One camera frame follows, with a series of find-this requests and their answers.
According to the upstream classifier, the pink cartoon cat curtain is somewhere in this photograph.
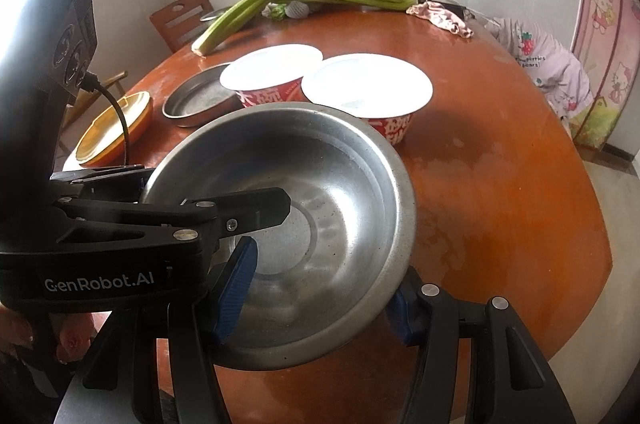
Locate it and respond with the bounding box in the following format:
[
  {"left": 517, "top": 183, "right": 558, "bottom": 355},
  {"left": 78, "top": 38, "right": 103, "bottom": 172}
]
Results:
[{"left": 570, "top": 0, "right": 640, "bottom": 149}]

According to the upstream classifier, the orange plastic plate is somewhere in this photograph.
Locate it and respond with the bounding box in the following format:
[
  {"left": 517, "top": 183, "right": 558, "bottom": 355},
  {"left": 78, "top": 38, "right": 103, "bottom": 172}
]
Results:
[{"left": 75, "top": 92, "right": 153, "bottom": 169}]

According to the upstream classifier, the pink printed garment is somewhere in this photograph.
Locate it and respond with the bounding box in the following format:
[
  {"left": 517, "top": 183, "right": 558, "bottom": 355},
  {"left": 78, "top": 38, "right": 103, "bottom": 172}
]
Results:
[{"left": 487, "top": 18, "right": 593, "bottom": 139}]

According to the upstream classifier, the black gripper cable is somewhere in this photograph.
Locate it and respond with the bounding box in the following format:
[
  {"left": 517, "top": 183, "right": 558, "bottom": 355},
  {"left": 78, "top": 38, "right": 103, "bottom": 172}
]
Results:
[{"left": 82, "top": 71, "right": 133, "bottom": 169}]

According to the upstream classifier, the pink crumpled cloth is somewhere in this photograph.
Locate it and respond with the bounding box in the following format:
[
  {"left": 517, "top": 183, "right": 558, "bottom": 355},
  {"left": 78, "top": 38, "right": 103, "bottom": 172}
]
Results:
[{"left": 406, "top": 1, "right": 474, "bottom": 39}]

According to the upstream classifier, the person's left hand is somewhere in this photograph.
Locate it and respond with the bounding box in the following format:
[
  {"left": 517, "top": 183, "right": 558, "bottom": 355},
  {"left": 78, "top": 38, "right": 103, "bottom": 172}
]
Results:
[{"left": 0, "top": 306, "right": 94, "bottom": 366}]

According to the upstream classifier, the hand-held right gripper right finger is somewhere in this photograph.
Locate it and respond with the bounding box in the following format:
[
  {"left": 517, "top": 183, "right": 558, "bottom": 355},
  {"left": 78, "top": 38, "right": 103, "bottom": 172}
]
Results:
[{"left": 385, "top": 266, "right": 576, "bottom": 424}]

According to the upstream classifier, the round steel pan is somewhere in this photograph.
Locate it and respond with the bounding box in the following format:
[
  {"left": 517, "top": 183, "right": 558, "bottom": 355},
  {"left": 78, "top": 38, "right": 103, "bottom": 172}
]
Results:
[{"left": 162, "top": 64, "right": 246, "bottom": 128}]

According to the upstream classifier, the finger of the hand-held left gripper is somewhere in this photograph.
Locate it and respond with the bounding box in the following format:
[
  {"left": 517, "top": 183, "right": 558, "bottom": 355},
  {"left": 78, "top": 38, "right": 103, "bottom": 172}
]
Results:
[
  {"left": 49, "top": 165, "right": 158, "bottom": 205},
  {"left": 52, "top": 187, "right": 292, "bottom": 255}
]

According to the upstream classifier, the large steel bowl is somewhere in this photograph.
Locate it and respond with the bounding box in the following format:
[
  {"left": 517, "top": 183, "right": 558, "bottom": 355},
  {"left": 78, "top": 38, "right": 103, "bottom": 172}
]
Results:
[{"left": 141, "top": 102, "right": 418, "bottom": 367}]

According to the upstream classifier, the wooden slat-back chair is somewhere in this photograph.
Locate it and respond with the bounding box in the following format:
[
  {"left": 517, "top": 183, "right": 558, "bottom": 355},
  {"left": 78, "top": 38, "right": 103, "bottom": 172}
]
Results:
[{"left": 149, "top": 0, "right": 216, "bottom": 53}]

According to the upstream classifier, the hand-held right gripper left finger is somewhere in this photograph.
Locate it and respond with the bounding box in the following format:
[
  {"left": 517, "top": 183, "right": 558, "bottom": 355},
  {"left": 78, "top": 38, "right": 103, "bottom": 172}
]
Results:
[{"left": 60, "top": 236, "right": 261, "bottom": 424}]

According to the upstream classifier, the pale green celery bunch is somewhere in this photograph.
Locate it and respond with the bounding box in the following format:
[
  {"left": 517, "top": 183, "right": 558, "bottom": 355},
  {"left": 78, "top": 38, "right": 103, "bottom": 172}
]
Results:
[{"left": 192, "top": 0, "right": 318, "bottom": 56}]

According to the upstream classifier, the yellow shell-shaped plate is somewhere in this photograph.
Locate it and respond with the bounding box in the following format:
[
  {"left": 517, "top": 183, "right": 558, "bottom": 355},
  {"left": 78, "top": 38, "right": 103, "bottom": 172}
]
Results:
[{"left": 75, "top": 91, "right": 151, "bottom": 165}]

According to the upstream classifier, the red printed paper bowl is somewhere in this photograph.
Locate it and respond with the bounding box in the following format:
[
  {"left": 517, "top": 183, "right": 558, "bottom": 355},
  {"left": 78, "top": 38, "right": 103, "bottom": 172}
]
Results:
[
  {"left": 301, "top": 55, "right": 433, "bottom": 147},
  {"left": 220, "top": 44, "right": 323, "bottom": 109}
]

